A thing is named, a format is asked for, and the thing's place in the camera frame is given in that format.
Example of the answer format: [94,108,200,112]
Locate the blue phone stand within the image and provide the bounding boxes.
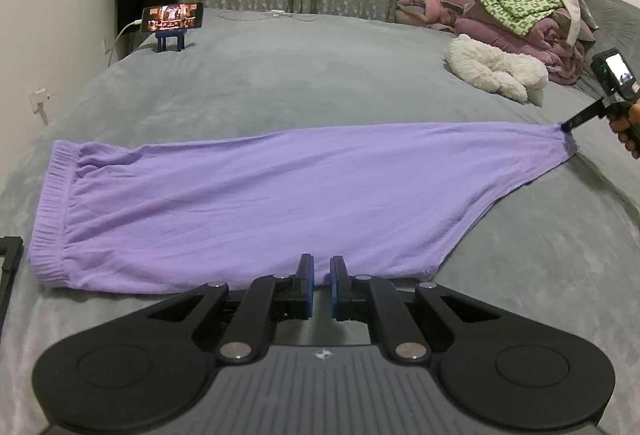
[154,29,188,53]

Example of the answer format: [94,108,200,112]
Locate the purple pants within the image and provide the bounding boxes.
[27,121,581,292]

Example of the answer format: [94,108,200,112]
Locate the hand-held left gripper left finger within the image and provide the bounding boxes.
[145,253,316,363]

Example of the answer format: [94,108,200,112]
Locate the person's right hand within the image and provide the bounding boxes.
[610,101,640,161]

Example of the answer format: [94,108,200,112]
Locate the pink blanket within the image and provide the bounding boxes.
[395,0,598,86]

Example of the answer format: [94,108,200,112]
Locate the black plastic frame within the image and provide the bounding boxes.
[0,236,25,331]

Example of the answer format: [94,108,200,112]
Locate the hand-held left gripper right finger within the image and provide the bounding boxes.
[330,255,506,363]

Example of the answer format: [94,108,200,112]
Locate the white phone charging cable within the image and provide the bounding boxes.
[107,19,143,66]

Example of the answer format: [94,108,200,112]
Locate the white fleece plush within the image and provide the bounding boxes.
[444,34,550,107]

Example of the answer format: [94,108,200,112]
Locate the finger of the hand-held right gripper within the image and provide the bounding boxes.
[560,98,608,133]

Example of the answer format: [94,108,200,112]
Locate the wall socket with charger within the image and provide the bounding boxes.
[30,88,63,126]

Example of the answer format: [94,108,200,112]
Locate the green checked garment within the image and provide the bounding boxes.
[472,0,566,36]

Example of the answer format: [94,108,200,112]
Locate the smartphone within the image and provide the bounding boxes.
[140,2,204,34]

